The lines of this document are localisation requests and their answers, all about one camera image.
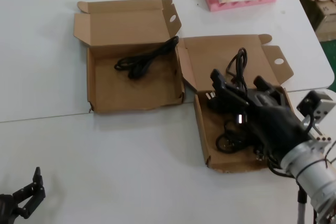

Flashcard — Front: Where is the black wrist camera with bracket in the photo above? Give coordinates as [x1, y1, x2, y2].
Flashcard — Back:
[296, 90, 332, 143]

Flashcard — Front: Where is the printed cardboard carton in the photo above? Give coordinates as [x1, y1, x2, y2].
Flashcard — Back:
[313, 0, 336, 40]

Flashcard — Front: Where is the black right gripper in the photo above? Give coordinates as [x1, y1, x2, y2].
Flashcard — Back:
[209, 68, 310, 157]

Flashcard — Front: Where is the left open cardboard box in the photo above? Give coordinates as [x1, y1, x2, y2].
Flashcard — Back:
[72, 0, 186, 114]

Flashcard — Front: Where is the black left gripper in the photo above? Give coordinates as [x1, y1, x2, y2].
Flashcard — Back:
[0, 166, 47, 224]

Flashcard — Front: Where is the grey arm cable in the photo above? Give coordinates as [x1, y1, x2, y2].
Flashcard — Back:
[296, 182, 308, 224]

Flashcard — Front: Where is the open cardboard box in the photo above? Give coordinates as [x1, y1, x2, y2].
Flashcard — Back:
[72, 0, 186, 114]
[177, 34, 295, 174]

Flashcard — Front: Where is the right open cardboard box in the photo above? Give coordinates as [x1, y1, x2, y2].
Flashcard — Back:
[177, 34, 295, 174]

